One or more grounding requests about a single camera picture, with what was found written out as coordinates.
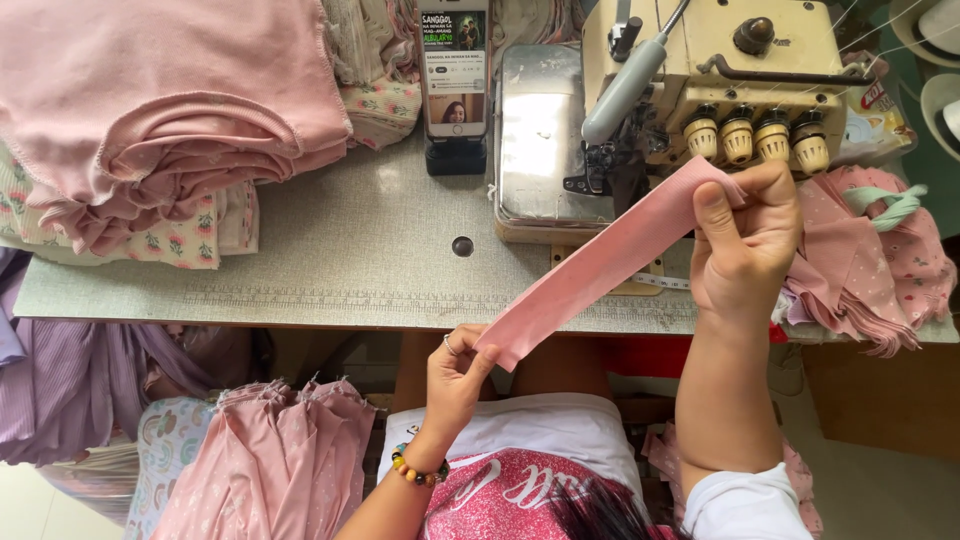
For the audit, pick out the person's left hand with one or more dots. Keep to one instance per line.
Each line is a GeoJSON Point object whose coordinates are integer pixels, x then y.
{"type": "Point", "coordinates": [450, 390]}

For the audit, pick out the pink pleated fabric bundle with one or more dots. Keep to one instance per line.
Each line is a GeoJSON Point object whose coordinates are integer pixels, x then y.
{"type": "Point", "coordinates": [262, 465]}

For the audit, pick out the lilac ribbed fabric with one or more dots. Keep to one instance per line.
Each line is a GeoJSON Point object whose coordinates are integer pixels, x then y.
{"type": "Point", "coordinates": [82, 382]}

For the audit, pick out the smartphone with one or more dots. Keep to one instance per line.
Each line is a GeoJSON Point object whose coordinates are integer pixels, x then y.
{"type": "Point", "coordinates": [454, 67]}

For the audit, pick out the grey machine lamp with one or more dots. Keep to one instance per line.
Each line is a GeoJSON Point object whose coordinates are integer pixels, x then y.
{"type": "Point", "coordinates": [626, 86]}

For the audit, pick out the rainbow print fabric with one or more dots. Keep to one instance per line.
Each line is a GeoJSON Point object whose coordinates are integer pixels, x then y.
{"type": "Point", "coordinates": [165, 457]}

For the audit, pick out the cream overlock sewing machine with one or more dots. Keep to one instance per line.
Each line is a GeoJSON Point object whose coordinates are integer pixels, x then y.
{"type": "Point", "coordinates": [675, 105]}

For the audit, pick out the white and pink shirt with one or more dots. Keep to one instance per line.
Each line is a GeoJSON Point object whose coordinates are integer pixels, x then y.
{"type": "Point", "coordinates": [570, 472]}

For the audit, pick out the plastic snack packet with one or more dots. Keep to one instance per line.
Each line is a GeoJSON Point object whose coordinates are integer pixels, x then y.
{"type": "Point", "coordinates": [874, 120]}

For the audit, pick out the mint green fabric strip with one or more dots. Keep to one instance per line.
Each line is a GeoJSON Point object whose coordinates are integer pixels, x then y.
{"type": "Point", "coordinates": [885, 204]}

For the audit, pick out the person's right hand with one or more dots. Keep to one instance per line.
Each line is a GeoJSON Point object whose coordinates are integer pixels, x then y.
{"type": "Point", "coordinates": [742, 247]}

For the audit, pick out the black phone stand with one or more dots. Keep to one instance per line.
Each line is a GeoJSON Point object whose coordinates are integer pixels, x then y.
{"type": "Point", "coordinates": [455, 156]}

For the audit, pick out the pink ribbed fabric strip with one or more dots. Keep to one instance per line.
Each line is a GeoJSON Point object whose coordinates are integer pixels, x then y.
{"type": "Point", "coordinates": [600, 266]}

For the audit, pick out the white thread cones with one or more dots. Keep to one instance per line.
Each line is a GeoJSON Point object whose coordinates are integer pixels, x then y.
{"type": "Point", "coordinates": [930, 60]}

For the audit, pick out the floral cream fabric stack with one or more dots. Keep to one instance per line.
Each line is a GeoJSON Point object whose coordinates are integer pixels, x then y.
{"type": "Point", "coordinates": [150, 240]}

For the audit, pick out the pile of pink printed pieces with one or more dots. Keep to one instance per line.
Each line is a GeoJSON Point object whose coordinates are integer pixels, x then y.
{"type": "Point", "coordinates": [870, 255]}

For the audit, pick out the pile of pink folded fabric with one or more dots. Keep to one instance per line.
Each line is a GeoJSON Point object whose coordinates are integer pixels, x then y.
{"type": "Point", "coordinates": [150, 105]}

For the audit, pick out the white measuring tape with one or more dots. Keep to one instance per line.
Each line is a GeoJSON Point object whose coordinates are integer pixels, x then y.
{"type": "Point", "coordinates": [660, 281]}

